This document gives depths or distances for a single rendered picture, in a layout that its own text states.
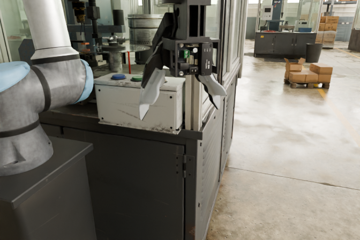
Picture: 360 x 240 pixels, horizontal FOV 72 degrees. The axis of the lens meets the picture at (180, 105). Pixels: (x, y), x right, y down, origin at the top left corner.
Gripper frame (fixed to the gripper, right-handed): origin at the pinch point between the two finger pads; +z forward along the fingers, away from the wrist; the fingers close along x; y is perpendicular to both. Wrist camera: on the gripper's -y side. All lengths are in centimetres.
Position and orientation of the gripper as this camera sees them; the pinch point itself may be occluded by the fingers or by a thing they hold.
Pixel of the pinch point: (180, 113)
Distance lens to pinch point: 45.9
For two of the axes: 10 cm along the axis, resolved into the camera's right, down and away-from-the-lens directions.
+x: 9.3, -1.2, 3.4
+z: 0.0, 9.5, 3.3
